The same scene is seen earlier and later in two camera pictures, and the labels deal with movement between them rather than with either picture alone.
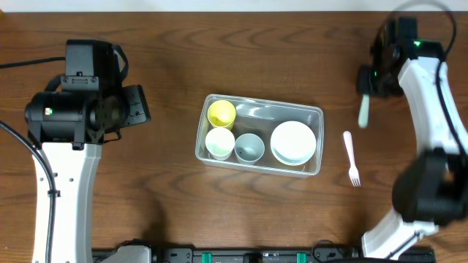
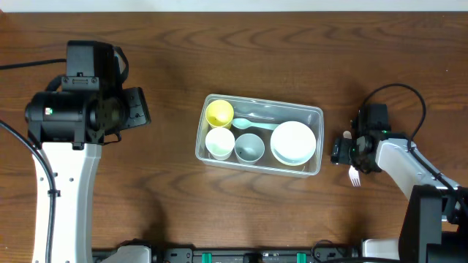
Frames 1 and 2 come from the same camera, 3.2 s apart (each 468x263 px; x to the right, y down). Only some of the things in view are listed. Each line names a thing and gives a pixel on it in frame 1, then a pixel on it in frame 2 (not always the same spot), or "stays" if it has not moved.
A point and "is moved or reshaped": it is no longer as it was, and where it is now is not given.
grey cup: [248, 149] stays
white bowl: [292, 143] stays
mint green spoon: [363, 112] is moved or reshaped
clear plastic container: [249, 134] stays
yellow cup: [221, 114] stays
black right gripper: [365, 85] → [339, 151]
